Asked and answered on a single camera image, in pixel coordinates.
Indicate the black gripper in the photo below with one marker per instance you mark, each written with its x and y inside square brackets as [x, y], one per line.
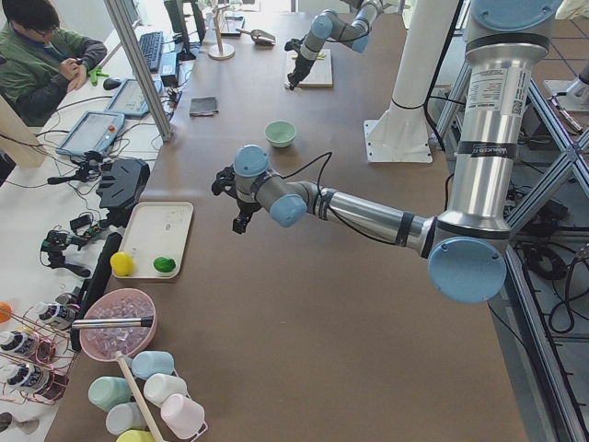
[245, 207]
[304, 62]

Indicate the mint green bowl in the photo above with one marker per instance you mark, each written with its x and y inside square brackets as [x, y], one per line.
[280, 134]

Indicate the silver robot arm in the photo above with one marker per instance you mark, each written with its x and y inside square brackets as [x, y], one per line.
[464, 245]
[329, 26]

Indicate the pink bowl with ice cubes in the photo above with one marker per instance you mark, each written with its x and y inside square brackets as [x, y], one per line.
[102, 343]

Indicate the bamboo cutting board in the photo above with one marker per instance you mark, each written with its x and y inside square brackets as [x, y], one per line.
[321, 71]

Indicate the metal scoop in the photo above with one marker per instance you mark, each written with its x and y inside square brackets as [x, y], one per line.
[259, 36]

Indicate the wooden stand with round base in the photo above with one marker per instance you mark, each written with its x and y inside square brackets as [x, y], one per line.
[220, 51]

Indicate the beige cartoon tray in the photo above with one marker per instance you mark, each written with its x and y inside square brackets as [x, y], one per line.
[156, 229]

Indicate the green lime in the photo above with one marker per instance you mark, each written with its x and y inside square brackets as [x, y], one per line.
[164, 264]

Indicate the grey folded cloth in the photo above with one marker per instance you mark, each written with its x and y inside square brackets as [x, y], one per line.
[205, 106]

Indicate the yellow lemon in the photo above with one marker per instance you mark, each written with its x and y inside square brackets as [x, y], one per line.
[121, 263]

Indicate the metal tongs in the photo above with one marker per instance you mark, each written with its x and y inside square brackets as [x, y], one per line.
[111, 323]

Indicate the black keyboard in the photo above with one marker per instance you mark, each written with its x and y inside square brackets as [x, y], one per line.
[150, 45]

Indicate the blue teach pendant far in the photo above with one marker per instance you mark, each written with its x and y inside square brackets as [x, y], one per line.
[129, 100]

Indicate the blue teach pendant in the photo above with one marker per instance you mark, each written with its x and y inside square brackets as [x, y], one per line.
[129, 100]
[95, 132]

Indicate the blue teach pendant near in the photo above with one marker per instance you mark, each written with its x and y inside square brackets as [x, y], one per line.
[95, 132]

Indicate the blue plastic cup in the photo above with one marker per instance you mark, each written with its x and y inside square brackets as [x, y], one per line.
[147, 363]

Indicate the black computer mouse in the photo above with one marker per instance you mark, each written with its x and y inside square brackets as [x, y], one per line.
[111, 83]

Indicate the white plastic cup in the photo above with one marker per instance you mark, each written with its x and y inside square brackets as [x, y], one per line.
[159, 387]

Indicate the pink plastic cup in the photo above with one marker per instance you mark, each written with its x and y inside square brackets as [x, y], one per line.
[184, 417]

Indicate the mint plastic cup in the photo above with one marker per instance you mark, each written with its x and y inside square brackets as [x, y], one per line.
[107, 392]

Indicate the wooden cup rack pole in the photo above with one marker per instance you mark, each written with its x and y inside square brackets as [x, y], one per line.
[128, 375]

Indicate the pale grey plastic cup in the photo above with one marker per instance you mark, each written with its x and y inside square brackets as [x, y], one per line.
[123, 417]

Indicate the person in green jacket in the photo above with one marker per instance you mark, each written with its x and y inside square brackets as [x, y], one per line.
[41, 62]

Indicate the yellow plastic cup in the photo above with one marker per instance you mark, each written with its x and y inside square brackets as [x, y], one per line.
[135, 435]

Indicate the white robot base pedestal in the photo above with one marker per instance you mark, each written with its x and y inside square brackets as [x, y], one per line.
[401, 134]

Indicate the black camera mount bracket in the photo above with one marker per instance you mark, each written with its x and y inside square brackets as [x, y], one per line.
[122, 183]

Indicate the aluminium frame post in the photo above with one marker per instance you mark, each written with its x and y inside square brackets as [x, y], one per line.
[123, 25]

